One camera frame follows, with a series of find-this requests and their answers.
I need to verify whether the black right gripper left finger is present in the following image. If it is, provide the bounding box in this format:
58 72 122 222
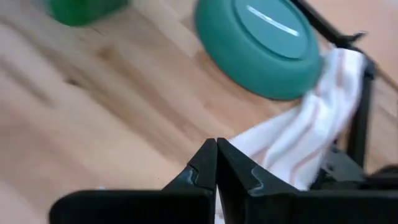
49 138 218 224

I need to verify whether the green Cascade detergent tub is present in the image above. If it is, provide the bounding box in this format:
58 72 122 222
46 0 130 27

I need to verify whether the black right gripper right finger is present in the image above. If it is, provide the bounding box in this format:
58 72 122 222
217 138 398 224

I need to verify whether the teal plate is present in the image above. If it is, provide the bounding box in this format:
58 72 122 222
194 0 324 101

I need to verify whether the white striped dish towel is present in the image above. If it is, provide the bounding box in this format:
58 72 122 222
214 46 368 224

